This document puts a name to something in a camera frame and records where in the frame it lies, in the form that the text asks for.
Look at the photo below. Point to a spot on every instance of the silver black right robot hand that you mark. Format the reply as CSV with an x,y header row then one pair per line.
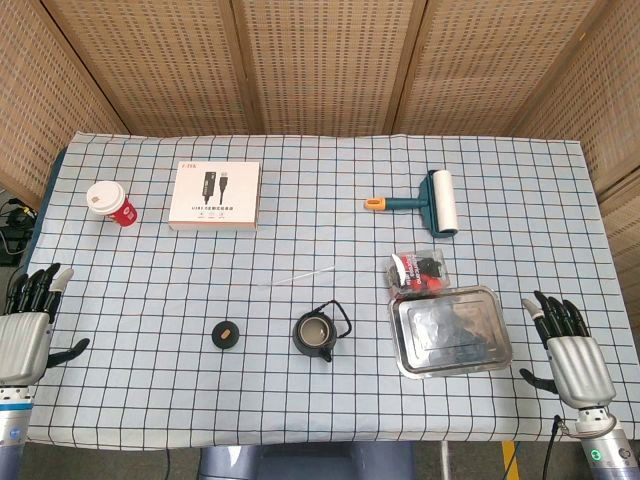
x,y
580,367

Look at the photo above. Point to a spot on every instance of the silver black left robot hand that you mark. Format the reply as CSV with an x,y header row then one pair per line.
x,y
20,345

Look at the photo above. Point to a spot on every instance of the black round teapot lid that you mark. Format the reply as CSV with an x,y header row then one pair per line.
x,y
226,335

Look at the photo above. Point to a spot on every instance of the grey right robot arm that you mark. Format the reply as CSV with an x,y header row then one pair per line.
x,y
607,445

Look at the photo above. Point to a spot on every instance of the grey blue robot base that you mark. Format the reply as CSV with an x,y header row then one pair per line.
x,y
305,462

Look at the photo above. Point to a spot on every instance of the red paper coffee cup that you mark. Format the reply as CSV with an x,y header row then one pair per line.
x,y
111,204

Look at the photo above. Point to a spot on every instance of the black cast iron teapot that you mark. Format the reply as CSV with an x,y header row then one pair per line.
x,y
312,334

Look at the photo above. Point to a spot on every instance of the stainless steel rectangular tray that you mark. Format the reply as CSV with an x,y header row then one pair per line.
x,y
450,332

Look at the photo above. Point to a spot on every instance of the white table leg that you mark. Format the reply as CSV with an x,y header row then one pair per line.
x,y
443,461

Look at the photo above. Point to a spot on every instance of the clear bag of snacks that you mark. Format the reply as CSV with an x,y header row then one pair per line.
x,y
417,275

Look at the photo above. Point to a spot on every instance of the teal lint roller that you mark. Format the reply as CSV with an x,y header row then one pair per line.
x,y
440,202

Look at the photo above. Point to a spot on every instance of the blue checked tablecloth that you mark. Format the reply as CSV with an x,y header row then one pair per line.
x,y
320,260

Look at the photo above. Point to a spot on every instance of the clear plastic straw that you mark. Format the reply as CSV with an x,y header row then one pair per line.
x,y
300,277

